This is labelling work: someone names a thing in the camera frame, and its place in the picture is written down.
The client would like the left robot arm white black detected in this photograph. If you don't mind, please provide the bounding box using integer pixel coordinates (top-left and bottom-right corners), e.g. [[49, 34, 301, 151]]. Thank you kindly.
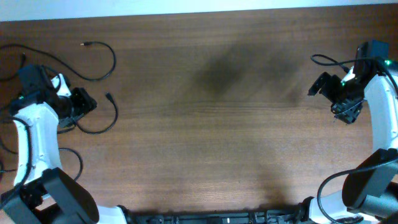
[[1, 65, 133, 223]]

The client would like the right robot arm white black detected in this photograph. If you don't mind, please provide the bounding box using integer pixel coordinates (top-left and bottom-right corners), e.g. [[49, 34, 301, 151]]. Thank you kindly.
[[295, 40, 397, 223]]

